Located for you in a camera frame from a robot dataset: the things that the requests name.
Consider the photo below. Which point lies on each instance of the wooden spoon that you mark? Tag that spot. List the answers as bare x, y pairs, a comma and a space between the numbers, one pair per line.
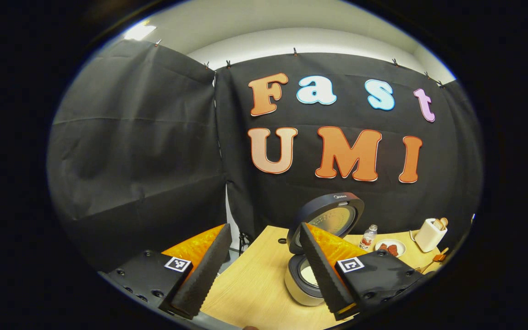
438, 256

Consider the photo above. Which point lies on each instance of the black backdrop cloth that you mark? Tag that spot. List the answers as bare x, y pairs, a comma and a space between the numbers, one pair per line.
131, 137

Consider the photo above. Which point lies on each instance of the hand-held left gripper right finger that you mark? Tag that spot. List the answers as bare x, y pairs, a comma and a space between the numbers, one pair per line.
321, 270

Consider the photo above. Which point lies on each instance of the red meat piece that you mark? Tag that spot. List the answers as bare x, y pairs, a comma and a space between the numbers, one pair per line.
393, 250
383, 248

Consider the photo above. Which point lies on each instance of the clear plastic drink bottle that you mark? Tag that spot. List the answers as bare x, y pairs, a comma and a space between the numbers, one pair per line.
367, 239

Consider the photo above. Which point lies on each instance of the white toaster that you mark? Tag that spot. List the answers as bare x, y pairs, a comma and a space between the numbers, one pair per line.
429, 238

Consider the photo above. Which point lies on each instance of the ceiling light panel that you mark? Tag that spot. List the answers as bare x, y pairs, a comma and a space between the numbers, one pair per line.
140, 31

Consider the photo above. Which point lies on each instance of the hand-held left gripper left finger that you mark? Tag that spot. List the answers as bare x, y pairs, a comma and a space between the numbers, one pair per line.
202, 279

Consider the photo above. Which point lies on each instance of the toast slice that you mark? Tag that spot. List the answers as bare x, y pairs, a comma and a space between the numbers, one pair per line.
437, 224
444, 222

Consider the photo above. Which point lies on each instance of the dark grey rice cooker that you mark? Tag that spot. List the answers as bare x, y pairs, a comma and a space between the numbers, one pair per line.
332, 215

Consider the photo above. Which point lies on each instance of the white round plate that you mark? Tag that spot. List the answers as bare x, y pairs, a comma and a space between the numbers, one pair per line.
397, 243

